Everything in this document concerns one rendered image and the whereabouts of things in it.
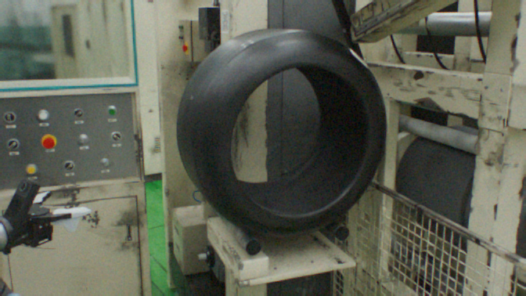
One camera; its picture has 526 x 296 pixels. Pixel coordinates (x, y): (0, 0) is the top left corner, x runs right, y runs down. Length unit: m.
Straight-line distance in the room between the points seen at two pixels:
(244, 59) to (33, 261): 1.22
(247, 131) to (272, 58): 0.47
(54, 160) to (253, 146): 0.77
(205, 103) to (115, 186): 0.84
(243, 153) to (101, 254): 0.75
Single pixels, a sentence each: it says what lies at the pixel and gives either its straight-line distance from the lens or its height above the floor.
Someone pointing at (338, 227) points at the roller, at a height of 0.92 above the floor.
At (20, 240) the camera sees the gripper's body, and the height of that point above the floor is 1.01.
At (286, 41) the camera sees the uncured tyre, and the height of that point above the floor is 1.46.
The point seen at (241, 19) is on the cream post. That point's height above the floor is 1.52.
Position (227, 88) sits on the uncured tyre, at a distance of 1.29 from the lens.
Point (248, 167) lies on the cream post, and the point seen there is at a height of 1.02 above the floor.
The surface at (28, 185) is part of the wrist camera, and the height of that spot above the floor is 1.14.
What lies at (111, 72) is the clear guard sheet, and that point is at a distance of 1.99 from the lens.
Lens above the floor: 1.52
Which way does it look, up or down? 14 degrees down
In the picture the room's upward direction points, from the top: straight up
